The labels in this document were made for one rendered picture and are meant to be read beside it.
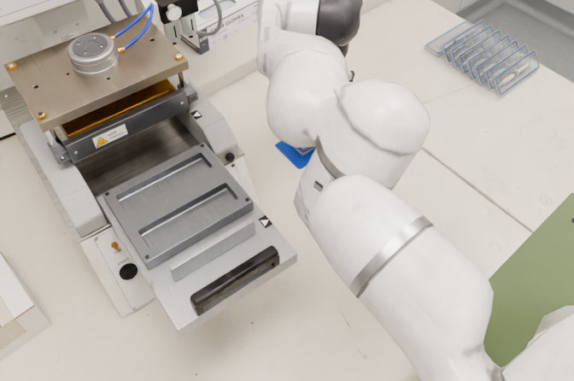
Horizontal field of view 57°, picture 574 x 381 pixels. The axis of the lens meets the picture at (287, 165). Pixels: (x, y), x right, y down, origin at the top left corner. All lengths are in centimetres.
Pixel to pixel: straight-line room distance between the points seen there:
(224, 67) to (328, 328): 74
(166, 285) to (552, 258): 59
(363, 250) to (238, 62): 100
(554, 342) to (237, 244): 51
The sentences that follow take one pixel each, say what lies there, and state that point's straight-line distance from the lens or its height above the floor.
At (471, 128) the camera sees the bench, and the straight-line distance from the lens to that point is 141.
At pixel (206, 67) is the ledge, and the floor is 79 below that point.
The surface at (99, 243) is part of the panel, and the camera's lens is 100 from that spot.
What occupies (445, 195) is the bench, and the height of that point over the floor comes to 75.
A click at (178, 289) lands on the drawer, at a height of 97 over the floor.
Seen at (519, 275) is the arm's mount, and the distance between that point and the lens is 91.
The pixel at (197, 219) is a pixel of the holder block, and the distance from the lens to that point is 90.
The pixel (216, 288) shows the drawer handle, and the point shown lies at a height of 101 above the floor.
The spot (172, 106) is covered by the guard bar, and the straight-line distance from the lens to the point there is 100.
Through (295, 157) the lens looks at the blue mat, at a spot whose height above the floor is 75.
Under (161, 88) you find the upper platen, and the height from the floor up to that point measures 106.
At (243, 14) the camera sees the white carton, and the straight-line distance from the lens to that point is 152.
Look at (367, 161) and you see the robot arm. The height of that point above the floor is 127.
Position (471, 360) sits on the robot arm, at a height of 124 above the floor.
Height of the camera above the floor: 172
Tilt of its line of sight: 51 degrees down
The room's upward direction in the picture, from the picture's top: straight up
